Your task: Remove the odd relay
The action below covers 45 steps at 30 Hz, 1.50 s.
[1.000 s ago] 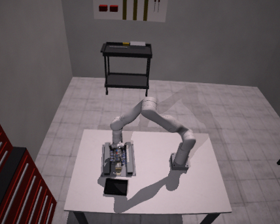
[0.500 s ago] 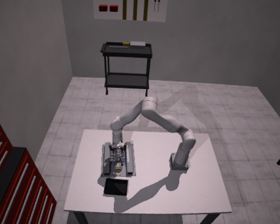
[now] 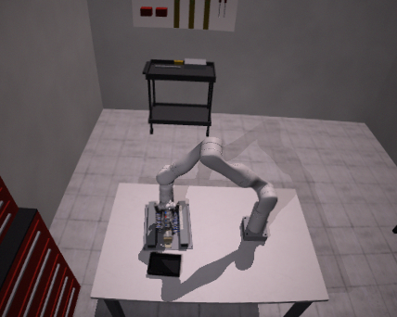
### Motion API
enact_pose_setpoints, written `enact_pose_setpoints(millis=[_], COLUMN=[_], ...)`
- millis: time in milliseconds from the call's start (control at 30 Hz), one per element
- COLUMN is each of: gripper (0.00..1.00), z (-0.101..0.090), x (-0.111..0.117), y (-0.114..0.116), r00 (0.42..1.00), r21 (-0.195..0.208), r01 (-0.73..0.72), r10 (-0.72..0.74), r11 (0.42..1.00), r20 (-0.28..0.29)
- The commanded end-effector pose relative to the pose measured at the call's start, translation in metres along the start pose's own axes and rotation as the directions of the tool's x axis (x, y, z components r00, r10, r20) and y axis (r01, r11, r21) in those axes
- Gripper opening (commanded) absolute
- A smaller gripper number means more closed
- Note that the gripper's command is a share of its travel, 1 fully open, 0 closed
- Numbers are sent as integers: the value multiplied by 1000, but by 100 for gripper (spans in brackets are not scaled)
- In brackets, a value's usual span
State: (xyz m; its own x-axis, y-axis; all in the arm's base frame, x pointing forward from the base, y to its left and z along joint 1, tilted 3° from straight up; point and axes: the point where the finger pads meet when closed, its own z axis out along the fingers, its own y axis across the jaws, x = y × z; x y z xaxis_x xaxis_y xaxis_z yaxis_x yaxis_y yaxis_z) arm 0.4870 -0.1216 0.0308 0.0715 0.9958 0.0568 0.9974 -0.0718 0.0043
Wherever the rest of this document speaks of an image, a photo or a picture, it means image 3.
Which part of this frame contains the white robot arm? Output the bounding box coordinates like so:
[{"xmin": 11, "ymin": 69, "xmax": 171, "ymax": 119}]
[{"xmin": 156, "ymin": 137, "xmax": 278, "ymax": 234}]

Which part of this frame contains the grey relay panel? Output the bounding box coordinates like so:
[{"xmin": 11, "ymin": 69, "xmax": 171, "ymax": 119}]
[{"xmin": 143, "ymin": 201, "xmax": 193, "ymax": 251}]

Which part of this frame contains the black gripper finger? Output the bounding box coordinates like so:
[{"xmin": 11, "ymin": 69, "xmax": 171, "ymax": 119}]
[
  {"xmin": 170, "ymin": 202, "xmax": 180, "ymax": 217},
  {"xmin": 154, "ymin": 203, "xmax": 164, "ymax": 217}
]

